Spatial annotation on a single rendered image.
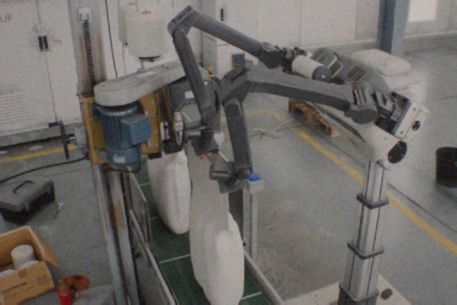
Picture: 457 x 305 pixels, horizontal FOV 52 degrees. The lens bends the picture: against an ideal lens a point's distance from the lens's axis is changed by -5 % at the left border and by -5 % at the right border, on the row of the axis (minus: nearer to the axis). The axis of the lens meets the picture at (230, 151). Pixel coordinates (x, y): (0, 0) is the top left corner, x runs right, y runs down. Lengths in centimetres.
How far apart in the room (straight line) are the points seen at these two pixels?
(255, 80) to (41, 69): 375
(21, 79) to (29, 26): 52
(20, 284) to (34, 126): 230
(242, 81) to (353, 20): 644
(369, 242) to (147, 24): 128
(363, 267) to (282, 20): 518
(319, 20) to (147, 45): 558
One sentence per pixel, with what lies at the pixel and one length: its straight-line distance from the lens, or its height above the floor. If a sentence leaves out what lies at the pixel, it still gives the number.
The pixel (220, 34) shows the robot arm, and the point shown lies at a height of 162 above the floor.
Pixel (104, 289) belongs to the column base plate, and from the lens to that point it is 306.
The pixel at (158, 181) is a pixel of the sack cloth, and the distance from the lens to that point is 268.
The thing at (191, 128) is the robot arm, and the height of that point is 124.
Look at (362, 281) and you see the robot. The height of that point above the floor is 54.
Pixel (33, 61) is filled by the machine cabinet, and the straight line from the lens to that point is 484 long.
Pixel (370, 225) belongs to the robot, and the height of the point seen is 84.
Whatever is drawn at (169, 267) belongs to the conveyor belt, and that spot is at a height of 38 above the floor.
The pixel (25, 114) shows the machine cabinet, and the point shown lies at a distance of 498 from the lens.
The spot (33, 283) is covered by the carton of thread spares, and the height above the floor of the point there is 11.
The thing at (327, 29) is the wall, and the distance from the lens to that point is 741.
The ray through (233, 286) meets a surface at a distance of 219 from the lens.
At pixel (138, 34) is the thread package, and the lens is 187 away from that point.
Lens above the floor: 202
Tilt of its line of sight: 26 degrees down
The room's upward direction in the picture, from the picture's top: 1 degrees counter-clockwise
